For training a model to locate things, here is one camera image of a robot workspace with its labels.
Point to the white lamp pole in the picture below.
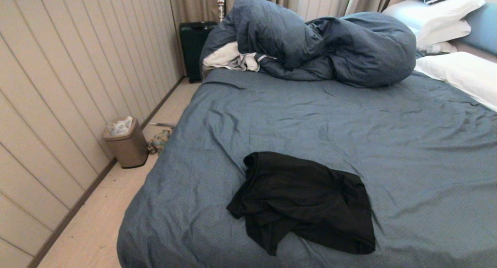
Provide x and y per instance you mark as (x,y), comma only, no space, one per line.
(221,0)

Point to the white sheer curtain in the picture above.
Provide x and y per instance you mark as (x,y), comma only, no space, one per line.
(322,2)

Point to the crumpled dark blue duvet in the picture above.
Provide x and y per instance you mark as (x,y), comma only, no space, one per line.
(349,46)

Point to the bronze trash bin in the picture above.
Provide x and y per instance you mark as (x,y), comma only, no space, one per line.
(130,147)

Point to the thin metal rod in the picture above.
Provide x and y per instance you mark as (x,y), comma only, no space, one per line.
(163,124)

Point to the large white pillow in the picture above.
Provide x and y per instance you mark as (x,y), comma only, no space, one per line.
(435,11)

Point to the teal patterned cloth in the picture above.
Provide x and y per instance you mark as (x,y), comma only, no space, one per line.
(159,141)

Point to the black suitcase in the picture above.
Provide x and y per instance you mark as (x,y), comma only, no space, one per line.
(192,46)

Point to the bed with blue sheet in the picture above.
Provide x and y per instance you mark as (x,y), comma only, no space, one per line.
(310,116)

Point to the blue padded headboard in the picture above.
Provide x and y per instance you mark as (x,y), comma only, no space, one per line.
(483,27)

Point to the beige curtain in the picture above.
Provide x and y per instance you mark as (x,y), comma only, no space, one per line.
(369,0)
(194,4)

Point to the long white pillow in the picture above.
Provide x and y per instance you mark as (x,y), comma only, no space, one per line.
(462,73)

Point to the clear plastic bin bag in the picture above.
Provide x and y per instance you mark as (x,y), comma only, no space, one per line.
(119,126)

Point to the black printed t-shirt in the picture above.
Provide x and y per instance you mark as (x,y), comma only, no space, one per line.
(303,202)

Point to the flat white pillow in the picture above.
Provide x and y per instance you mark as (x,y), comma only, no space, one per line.
(446,33)

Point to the small white pillow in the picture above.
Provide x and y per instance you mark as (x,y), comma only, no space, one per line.
(438,47)

